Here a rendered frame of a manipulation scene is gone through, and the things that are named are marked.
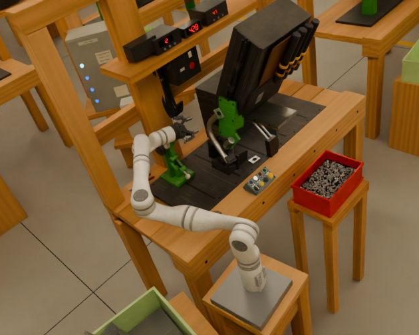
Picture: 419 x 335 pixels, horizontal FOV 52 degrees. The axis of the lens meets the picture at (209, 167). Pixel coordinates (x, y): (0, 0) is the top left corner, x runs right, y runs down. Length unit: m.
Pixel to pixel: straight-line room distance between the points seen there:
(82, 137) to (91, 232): 1.64
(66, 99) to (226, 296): 1.07
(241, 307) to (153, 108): 1.10
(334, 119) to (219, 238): 1.01
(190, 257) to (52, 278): 1.72
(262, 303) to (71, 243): 2.17
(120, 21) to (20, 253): 2.30
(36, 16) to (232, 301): 1.34
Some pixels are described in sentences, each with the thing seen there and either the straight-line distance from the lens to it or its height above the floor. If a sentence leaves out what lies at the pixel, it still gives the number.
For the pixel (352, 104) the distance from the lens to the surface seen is 2.68.
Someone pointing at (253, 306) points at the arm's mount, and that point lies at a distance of 1.75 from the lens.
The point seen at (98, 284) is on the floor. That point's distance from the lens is 3.23.
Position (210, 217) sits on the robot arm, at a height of 1.23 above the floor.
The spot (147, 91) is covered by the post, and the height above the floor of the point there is 1.36.
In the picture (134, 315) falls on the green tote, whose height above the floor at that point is 0.90.
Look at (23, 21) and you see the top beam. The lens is 1.86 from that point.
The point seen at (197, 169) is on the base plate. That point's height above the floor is 0.90.
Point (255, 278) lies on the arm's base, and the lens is 1.72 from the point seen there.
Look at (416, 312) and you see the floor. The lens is 2.80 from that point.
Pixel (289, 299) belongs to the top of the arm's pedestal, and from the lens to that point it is 1.79.
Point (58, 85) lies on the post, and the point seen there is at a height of 1.62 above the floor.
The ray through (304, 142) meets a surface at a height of 0.90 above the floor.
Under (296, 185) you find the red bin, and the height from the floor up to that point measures 0.89.
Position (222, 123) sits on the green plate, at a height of 1.14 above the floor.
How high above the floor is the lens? 2.36
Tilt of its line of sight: 39 degrees down
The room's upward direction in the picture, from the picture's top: 15 degrees counter-clockwise
